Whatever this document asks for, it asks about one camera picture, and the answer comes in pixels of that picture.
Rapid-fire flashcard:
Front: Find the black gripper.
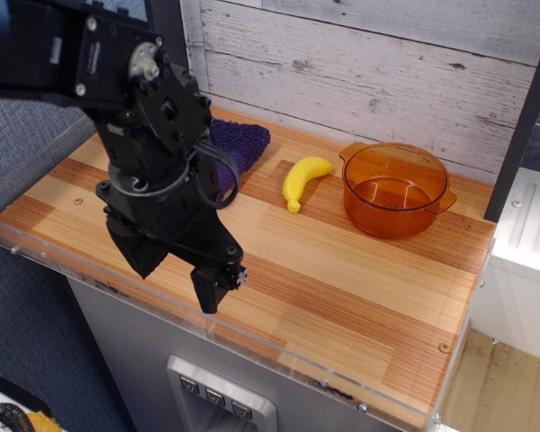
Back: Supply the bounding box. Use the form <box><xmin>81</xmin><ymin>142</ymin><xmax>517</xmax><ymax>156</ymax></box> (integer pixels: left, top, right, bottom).
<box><xmin>95</xmin><ymin>152</ymin><xmax>248</xmax><ymax>314</ymax></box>

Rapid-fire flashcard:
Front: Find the yellow toy banana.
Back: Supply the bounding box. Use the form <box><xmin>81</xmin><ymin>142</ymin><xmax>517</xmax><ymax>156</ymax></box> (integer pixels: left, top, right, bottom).
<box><xmin>283</xmin><ymin>157</ymin><xmax>333</xmax><ymax>213</ymax></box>

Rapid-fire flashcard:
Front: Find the orange transparent plastic bowl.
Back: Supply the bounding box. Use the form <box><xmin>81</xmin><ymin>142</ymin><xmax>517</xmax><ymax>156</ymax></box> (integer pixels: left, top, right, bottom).
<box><xmin>339</xmin><ymin>142</ymin><xmax>457</xmax><ymax>239</ymax></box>

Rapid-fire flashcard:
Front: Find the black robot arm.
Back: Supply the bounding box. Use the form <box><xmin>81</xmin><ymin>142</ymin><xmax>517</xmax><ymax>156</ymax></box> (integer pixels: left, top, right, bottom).
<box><xmin>0</xmin><ymin>1</ymin><xmax>248</xmax><ymax>314</ymax></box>

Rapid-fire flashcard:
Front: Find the grey cabinet with button panel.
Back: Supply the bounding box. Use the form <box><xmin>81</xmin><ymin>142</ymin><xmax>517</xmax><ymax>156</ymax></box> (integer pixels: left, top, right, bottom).
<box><xmin>69</xmin><ymin>280</ymin><xmax>393</xmax><ymax>431</ymax></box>

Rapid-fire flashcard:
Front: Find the purple folded cloth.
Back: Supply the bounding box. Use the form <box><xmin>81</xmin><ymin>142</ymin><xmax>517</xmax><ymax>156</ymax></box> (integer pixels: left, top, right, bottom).
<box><xmin>206</xmin><ymin>121</ymin><xmax>271</xmax><ymax>209</ymax></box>

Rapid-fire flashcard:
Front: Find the white ribbed appliance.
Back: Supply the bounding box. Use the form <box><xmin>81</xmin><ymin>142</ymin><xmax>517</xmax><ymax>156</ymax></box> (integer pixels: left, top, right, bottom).
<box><xmin>492</xmin><ymin>167</ymin><xmax>540</xmax><ymax>274</ymax></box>

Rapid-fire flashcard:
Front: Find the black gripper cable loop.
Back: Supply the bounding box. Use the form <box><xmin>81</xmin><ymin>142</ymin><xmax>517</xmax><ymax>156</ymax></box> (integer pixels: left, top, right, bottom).
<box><xmin>186</xmin><ymin>141</ymin><xmax>242</xmax><ymax>211</ymax></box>

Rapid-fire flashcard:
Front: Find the black braided cable bundle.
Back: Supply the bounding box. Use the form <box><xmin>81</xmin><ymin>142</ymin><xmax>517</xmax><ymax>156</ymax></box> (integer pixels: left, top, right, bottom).
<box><xmin>0</xmin><ymin>402</ymin><xmax>33</xmax><ymax>432</ymax></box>

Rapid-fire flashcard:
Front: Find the dark left vertical post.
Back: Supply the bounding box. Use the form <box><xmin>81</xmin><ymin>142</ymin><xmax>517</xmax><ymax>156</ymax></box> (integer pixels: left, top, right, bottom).
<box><xmin>144</xmin><ymin>0</ymin><xmax>191</xmax><ymax>73</ymax></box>

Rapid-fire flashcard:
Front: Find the dark vertical post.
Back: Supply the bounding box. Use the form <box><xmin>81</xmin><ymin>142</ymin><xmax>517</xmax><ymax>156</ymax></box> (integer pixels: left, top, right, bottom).
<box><xmin>144</xmin><ymin>0</ymin><xmax>191</xmax><ymax>73</ymax></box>
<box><xmin>484</xmin><ymin>59</ymin><xmax>540</xmax><ymax>222</ymax></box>

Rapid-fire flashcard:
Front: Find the dark right vertical post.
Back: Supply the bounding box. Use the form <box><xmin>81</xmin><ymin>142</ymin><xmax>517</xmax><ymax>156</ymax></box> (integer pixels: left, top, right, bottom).
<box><xmin>484</xmin><ymin>59</ymin><xmax>540</xmax><ymax>222</ymax></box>

